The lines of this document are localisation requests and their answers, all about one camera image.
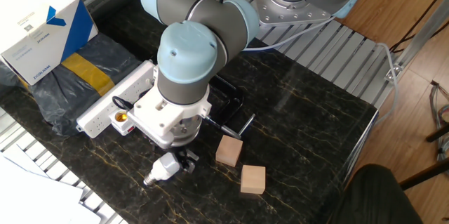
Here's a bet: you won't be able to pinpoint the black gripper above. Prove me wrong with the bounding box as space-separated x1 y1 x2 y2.
151 141 200 175

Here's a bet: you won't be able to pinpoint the black floor cables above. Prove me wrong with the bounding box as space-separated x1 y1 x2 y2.
388 0 449 53

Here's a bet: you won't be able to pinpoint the white light bulb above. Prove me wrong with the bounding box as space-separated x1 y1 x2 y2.
142 152 182 187

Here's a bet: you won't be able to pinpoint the black C-clamp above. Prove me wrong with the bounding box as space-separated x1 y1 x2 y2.
205 74 256 140

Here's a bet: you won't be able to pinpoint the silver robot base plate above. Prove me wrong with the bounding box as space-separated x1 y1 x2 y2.
250 0 333 27

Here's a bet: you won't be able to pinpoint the aluminium frame rail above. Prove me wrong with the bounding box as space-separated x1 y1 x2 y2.
384 0 449 83

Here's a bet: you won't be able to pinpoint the dark wooden stool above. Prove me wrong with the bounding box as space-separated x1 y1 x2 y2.
399 121 449 190

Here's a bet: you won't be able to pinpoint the black plastic wrapped package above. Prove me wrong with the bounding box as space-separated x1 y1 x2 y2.
0 32 145 137

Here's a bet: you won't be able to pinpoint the white paper sheets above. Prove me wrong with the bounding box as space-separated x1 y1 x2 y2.
0 143 102 224

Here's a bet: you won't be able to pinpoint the white blue cardboard box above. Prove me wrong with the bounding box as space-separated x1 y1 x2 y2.
0 0 99 87

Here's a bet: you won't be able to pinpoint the white bulb holder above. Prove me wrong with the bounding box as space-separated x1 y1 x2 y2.
109 110 136 136

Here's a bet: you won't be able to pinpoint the dark trousered person leg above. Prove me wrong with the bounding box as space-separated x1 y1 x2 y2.
328 164 425 224

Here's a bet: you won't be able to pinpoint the coloured wire bundle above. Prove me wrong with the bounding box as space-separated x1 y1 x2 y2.
429 79 449 164

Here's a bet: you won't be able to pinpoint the white power strip cable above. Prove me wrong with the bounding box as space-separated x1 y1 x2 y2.
241 15 337 52

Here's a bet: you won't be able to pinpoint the wooden cube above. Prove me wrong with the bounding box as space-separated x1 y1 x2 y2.
240 164 267 195
215 135 243 168

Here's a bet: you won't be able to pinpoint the grey cable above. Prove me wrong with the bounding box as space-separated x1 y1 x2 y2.
373 43 401 126

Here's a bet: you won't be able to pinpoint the white power strip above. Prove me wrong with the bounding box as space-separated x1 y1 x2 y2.
76 60 157 139

